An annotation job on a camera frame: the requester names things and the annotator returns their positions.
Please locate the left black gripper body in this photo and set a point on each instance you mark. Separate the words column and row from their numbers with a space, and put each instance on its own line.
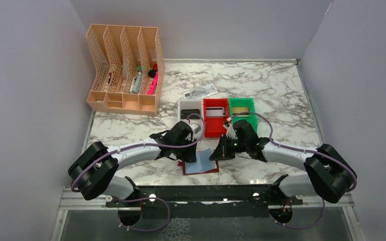
column 185, row 153

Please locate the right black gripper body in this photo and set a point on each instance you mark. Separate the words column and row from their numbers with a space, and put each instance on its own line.
column 235, row 145

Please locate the red leather card holder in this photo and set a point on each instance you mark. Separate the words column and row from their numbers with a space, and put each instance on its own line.
column 203, row 164

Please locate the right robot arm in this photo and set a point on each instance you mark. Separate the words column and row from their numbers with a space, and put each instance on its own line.
column 326, row 172

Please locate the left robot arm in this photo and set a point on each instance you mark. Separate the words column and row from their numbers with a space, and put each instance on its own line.
column 93, row 173

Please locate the black credit card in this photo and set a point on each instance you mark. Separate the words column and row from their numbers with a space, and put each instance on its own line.
column 184, row 113

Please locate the gold credit card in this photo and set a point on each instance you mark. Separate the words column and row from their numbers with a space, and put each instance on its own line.
column 240, row 111

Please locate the silver credit card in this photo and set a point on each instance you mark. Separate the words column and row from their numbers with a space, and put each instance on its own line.
column 216, row 112

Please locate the white plastic bin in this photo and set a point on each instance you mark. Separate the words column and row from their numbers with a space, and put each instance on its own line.
column 191, row 104

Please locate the green plastic bin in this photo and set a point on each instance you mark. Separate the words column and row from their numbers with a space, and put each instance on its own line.
column 248, row 102

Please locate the red plastic bin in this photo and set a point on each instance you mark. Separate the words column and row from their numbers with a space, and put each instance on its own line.
column 214, row 126

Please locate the paper receipts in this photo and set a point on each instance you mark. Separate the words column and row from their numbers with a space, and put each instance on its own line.
column 200, row 92

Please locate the pink highlighter pen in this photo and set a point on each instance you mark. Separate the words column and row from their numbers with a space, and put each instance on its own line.
column 153, row 84

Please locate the grey green marker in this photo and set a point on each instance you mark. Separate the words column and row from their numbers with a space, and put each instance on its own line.
column 137, row 81

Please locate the peach plastic file organizer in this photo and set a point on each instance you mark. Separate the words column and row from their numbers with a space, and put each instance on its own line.
column 117, row 52

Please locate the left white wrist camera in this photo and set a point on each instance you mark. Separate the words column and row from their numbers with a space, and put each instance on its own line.
column 196, row 129

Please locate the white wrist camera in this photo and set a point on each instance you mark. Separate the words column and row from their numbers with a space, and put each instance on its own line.
column 230, row 132
column 196, row 129

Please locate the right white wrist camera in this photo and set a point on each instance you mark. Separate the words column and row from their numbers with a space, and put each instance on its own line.
column 230, row 132

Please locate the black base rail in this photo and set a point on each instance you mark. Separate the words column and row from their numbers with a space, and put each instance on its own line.
column 203, row 201

